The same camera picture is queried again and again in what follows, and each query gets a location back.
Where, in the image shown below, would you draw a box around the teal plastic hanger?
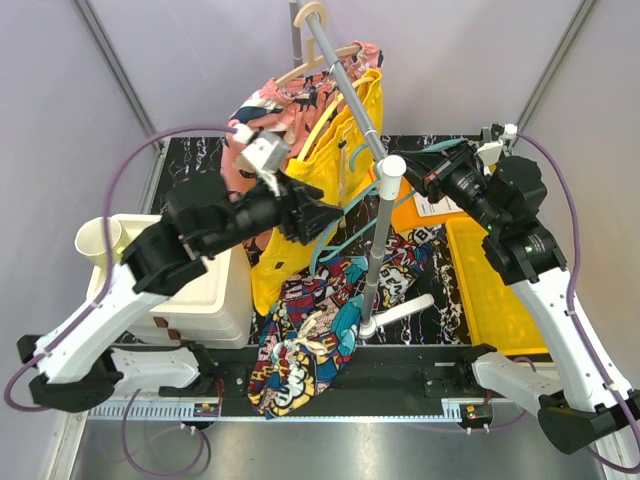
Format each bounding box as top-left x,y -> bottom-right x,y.
307,139 -> 461,276

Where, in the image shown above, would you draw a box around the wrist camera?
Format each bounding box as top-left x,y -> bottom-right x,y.
476,123 -> 518,167
233,123 -> 290,197

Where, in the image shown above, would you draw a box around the white foam box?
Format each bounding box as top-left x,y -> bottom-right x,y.
86,214 -> 253,349

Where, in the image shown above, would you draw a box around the yellow plastic tray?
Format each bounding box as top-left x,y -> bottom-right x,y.
445,217 -> 548,356

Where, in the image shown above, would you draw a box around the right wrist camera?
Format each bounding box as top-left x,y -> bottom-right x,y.
476,123 -> 518,167

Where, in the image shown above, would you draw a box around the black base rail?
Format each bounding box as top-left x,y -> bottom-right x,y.
157,344 -> 501,416

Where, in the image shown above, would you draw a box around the pink patterned shorts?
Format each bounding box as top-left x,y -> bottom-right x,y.
219,39 -> 386,261

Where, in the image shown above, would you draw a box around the yellow shorts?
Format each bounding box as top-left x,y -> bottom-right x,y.
249,67 -> 386,316

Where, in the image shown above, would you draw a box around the beige wooden hanger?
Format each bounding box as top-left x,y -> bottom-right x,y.
275,1 -> 332,88

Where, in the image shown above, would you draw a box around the silver clothes rack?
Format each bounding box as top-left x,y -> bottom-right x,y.
289,0 -> 436,360

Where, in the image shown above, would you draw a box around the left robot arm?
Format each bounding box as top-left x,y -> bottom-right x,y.
17,171 -> 343,413

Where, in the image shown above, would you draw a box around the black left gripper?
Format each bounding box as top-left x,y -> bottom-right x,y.
203,167 -> 346,258

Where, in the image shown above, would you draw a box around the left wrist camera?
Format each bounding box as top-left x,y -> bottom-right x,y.
233,123 -> 290,197

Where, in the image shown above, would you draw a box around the comic print shorts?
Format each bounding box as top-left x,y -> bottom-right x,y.
247,227 -> 442,420

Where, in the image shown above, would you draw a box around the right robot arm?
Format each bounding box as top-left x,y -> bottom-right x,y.
399,140 -> 639,455

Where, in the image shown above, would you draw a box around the cream yellow mug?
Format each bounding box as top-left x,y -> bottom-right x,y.
74,217 -> 130,268

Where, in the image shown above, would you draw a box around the white cable duct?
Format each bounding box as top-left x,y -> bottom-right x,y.
88,392 -> 484,423

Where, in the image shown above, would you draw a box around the orange envelope with label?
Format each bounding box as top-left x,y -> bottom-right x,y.
391,179 -> 466,232

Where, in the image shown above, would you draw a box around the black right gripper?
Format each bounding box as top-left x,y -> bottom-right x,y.
390,139 -> 505,233

